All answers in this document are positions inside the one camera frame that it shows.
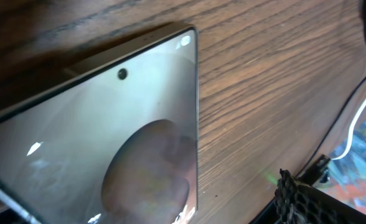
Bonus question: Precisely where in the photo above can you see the colourful patterned floor mat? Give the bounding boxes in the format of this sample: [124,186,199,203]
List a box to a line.
[314,120,366,214]

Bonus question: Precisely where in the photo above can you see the white power strip cord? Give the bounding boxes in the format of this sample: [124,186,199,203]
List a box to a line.
[331,76,366,161]

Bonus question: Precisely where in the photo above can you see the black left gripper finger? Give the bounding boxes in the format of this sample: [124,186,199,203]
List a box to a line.
[273,170,366,224]

